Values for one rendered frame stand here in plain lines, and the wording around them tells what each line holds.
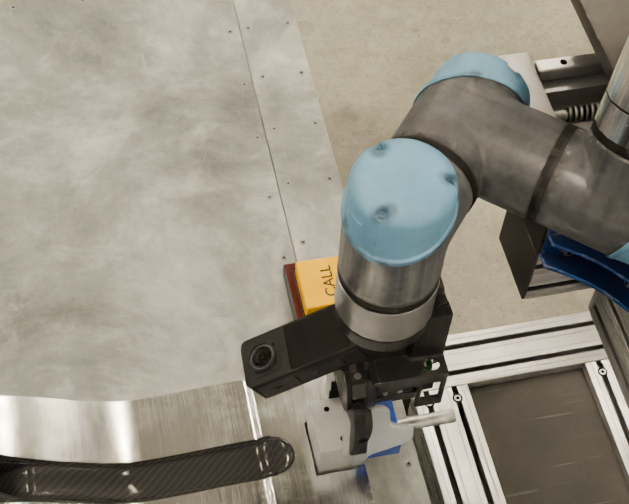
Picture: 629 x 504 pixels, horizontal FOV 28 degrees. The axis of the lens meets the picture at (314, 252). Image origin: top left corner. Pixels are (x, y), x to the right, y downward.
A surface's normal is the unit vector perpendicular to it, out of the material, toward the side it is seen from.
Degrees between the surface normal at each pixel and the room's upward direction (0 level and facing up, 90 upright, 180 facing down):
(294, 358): 30
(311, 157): 0
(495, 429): 0
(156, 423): 1
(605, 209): 61
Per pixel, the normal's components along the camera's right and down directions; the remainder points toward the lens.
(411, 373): 0.04, -0.57
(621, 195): -0.32, 0.42
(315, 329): -0.45, -0.43
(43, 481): 0.47, -0.54
